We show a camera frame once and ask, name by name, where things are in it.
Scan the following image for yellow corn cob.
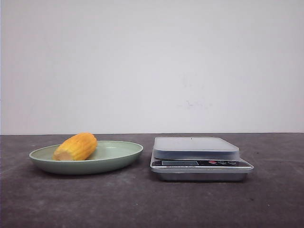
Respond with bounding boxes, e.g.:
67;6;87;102
52;133;97;161

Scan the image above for silver digital kitchen scale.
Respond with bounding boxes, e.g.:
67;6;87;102
150;136;254;181

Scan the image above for light green plate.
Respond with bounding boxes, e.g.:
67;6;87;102
29;140;143;175

